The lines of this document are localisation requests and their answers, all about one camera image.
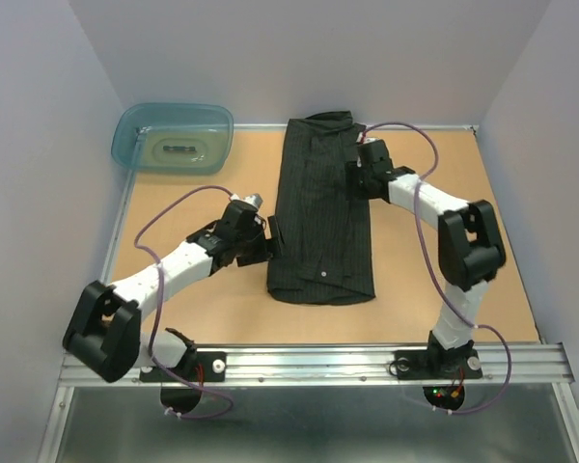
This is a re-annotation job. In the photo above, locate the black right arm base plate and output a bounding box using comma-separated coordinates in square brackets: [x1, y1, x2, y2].
[391, 349, 483, 381]

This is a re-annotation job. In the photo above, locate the black pinstriped long sleeve shirt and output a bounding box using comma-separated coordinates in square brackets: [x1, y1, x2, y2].
[266, 111, 375, 306]

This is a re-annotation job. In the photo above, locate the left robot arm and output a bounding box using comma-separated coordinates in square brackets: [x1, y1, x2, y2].
[62, 197, 281, 383]

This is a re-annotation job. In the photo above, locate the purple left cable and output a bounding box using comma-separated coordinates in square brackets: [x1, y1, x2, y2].
[133, 185, 235, 420]

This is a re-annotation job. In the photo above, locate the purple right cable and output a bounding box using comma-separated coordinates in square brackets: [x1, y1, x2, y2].
[359, 121, 512, 415]

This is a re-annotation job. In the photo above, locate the aluminium front rail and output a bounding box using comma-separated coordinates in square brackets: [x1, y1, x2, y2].
[57, 342, 574, 387]

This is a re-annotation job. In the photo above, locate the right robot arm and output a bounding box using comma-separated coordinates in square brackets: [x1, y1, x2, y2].
[345, 137, 506, 381]

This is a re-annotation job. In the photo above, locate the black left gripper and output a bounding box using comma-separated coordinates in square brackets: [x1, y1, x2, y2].
[234, 216, 289, 267]

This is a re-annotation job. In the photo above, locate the purple cable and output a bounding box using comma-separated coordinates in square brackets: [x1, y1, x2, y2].
[133, 185, 235, 420]
[359, 121, 512, 415]

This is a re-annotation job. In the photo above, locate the blue transparent plastic bin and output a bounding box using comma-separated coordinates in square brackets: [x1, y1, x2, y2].
[111, 102, 234, 176]

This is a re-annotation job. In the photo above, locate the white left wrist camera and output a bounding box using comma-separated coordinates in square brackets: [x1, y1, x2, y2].
[241, 193, 263, 210]

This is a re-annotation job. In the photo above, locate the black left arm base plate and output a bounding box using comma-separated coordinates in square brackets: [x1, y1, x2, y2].
[139, 350, 228, 384]

